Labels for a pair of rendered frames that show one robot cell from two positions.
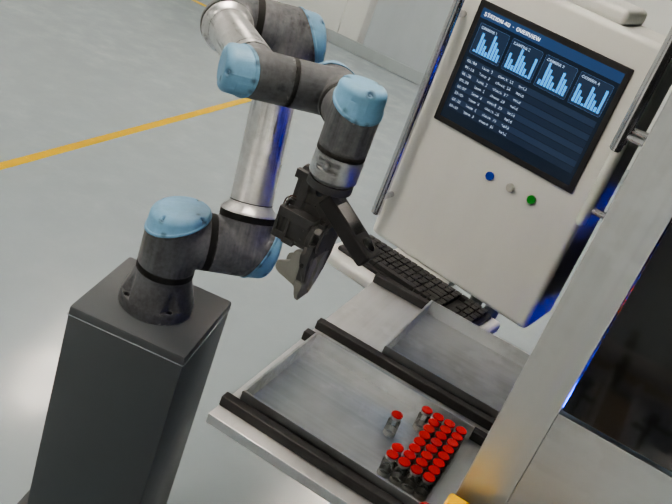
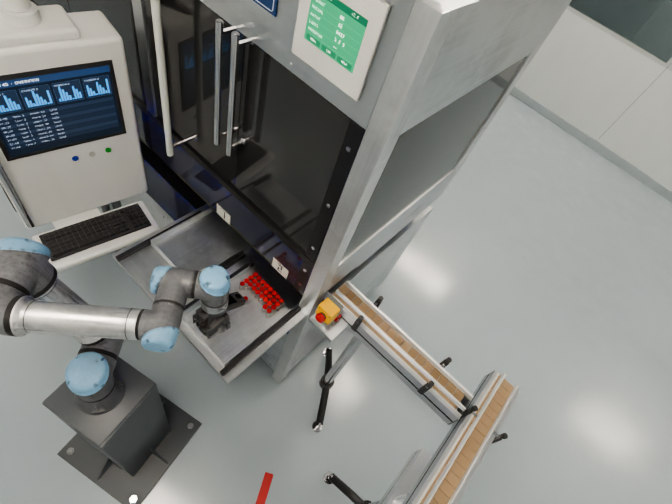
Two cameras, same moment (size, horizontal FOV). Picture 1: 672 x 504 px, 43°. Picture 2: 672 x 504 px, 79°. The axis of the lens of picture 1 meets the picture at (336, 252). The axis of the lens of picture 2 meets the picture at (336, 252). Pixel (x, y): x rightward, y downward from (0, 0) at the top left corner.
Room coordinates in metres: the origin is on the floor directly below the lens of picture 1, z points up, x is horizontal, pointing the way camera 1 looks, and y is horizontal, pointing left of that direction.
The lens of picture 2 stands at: (0.89, 0.52, 2.38)
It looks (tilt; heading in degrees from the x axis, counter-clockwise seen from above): 52 degrees down; 275
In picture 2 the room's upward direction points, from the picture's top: 24 degrees clockwise
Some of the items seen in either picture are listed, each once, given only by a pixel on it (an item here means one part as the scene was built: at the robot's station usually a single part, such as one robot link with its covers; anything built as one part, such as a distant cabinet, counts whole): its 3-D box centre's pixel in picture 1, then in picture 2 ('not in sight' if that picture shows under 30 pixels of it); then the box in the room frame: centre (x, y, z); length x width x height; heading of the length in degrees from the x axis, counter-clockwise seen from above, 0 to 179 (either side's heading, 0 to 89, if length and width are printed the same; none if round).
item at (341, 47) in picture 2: not in sight; (335, 31); (1.15, -0.33, 1.96); 0.21 x 0.01 x 0.21; 162
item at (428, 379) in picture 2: not in sight; (398, 346); (0.57, -0.33, 0.92); 0.69 x 0.15 x 0.16; 162
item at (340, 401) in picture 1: (360, 416); (237, 313); (1.20, -0.14, 0.90); 0.34 x 0.26 x 0.04; 72
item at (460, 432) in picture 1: (441, 462); (267, 290); (1.15, -0.29, 0.90); 0.18 x 0.02 x 0.05; 162
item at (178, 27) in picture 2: not in sight; (192, 83); (1.64, -0.51, 1.51); 0.47 x 0.01 x 0.59; 162
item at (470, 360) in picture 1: (479, 369); (205, 242); (1.49, -0.35, 0.90); 0.34 x 0.26 x 0.04; 72
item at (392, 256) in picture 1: (414, 279); (97, 229); (1.92, -0.21, 0.82); 0.40 x 0.14 x 0.02; 62
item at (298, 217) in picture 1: (315, 211); (212, 314); (1.19, 0.05, 1.24); 0.09 x 0.08 x 0.12; 72
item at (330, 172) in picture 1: (335, 167); (215, 301); (1.18, 0.05, 1.32); 0.08 x 0.08 x 0.05
